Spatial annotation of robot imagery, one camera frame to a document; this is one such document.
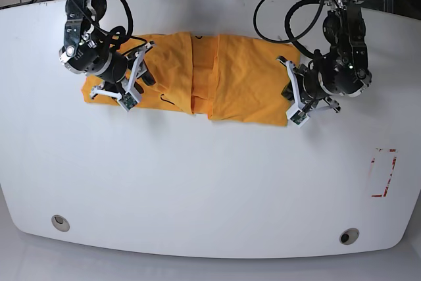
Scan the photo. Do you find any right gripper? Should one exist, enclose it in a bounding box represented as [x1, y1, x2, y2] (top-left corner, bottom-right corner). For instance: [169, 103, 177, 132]
[88, 41, 156, 99]

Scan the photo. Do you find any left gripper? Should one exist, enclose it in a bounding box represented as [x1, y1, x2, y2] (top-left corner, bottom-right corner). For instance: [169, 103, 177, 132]
[277, 55, 341, 113]

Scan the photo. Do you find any yellow t-shirt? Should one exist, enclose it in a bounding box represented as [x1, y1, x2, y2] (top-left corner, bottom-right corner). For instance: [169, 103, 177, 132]
[81, 32, 301, 128]

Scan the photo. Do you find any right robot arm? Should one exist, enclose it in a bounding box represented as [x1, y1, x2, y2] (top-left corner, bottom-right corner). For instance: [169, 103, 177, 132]
[60, 0, 156, 93]

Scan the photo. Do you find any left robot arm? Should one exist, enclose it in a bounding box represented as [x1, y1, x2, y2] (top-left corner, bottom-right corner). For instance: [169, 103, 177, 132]
[258, 0, 372, 124]

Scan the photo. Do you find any red tape marking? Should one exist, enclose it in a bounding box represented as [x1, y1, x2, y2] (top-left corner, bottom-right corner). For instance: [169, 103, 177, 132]
[368, 148, 399, 198]

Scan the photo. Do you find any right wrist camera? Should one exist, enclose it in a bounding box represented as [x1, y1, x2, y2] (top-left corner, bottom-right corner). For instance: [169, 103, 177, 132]
[117, 92, 141, 112]

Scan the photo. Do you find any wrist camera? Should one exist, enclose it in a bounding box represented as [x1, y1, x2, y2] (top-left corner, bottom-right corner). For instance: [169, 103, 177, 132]
[286, 107, 310, 128]
[117, 92, 141, 112]

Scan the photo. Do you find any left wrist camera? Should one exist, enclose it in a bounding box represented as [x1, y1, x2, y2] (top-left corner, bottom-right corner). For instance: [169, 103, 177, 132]
[286, 107, 310, 128]

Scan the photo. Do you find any right table cable grommet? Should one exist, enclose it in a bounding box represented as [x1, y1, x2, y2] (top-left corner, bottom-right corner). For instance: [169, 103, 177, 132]
[339, 228, 360, 245]

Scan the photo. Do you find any table cable grommet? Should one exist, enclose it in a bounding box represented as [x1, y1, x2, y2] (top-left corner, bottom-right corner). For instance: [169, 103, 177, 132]
[339, 228, 360, 245]
[51, 215, 70, 232]

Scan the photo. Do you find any left table cable grommet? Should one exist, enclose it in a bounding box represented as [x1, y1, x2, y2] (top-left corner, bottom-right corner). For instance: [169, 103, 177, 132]
[51, 215, 70, 232]

